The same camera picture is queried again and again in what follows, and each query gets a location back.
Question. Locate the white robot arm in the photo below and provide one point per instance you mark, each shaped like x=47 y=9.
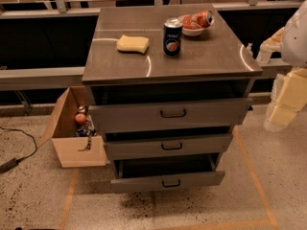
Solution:
x=294 y=40

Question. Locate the blue pepsi can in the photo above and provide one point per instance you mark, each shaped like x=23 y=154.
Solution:
x=172 y=37

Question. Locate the metal can in box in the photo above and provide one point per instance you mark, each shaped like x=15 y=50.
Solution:
x=82 y=109

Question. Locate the top grey drawer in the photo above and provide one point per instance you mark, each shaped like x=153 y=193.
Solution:
x=163 y=116

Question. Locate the grey drawer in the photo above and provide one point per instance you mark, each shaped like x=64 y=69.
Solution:
x=166 y=173
x=162 y=147
x=163 y=116

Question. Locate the grey drawer cabinet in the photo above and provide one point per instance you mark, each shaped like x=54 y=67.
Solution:
x=215 y=65

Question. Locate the middle grey drawer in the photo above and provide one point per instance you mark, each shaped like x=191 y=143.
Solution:
x=162 y=147

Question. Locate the yellow sponge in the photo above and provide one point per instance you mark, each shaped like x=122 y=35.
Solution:
x=138 y=44

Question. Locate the bottom grey drawer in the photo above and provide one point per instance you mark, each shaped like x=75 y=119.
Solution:
x=166 y=173

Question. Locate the blue snack bag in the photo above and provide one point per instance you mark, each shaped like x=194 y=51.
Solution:
x=87 y=129

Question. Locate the red apple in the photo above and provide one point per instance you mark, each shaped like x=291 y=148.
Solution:
x=80 y=119

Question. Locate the cardboard box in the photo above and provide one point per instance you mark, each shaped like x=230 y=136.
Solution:
x=72 y=151

